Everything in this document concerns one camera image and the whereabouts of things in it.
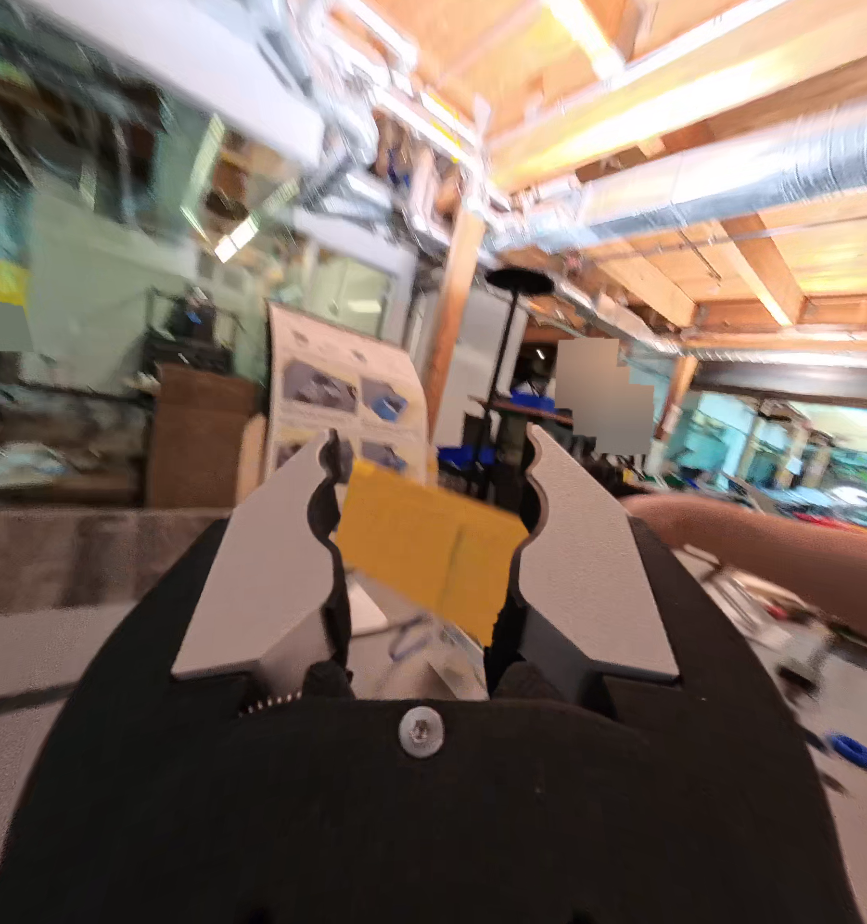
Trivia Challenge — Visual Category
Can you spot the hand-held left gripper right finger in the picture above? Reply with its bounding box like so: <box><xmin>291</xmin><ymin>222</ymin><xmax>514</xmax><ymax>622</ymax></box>
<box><xmin>485</xmin><ymin>424</ymin><xmax>681</xmax><ymax>695</ymax></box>

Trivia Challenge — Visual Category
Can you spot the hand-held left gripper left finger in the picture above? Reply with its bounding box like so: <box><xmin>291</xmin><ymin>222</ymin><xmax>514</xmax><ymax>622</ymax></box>
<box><xmin>171</xmin><ymin>429</ymin><xmax>355</xmax><ymax>697</ymax></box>

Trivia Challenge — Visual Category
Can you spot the yellow plastic bin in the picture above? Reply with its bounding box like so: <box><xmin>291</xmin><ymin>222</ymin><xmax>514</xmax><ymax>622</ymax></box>
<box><xmin>332</xmin><ymin>462</ymin><xmax>530</xmax><ymax>647</ymax></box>

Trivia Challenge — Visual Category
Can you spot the person's right forearm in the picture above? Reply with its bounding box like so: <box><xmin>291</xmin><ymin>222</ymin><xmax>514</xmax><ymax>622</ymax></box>
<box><xmin>625</xmin><ymin>494</ymin><xmax>867</xmax><ymax>647</ymax></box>

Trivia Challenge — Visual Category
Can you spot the brown cardboard box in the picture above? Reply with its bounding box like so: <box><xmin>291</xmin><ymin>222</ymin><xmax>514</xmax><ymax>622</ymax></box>
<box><xmin>145</xmin><ymin>363</ymin><xmax>265</xmax><ymax>508</ymax></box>

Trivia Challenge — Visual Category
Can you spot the instruction sheet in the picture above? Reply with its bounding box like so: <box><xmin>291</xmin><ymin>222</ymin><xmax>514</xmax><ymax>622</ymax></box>
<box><xmin>264</xmin><ymin>302</ymin><xmax>431</xmax><ymax>485</ymax></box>

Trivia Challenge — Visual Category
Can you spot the black pole stand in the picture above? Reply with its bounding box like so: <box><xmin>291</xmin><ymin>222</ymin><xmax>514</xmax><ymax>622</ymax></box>
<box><xmin>485</xmin><ymin>269</ymin><xmax>556</xmax><ymax>499</ymax></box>

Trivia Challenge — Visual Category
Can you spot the wide silver air duct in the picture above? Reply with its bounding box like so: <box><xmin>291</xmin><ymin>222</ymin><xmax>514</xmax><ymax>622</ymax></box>
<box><xmin>491</xmin><ymin>94</ymin><xmax>867</xmax><ymax>254</ymax></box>

